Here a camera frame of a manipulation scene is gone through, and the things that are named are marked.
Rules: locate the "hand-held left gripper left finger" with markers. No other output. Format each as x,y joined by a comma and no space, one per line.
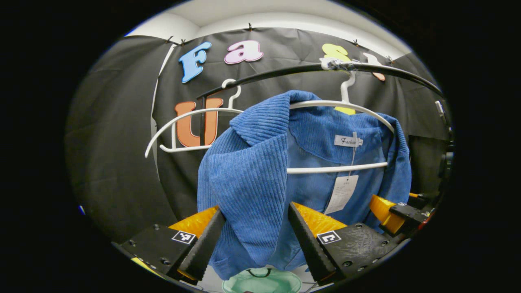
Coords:
203,248

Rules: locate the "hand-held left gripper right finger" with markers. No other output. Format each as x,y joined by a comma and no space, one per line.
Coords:
309,244

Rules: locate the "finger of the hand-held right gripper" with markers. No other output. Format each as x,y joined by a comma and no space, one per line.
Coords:
418,200
407,211

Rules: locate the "green laundry hamper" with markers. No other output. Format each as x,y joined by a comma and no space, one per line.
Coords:
281,283

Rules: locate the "white plastic hanger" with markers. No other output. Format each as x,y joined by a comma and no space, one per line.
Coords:
325,169
174,134

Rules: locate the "black clothes rack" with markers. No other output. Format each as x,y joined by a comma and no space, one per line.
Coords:
285,73

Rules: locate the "black backdrop cloth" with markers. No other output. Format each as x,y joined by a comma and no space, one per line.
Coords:
122,142

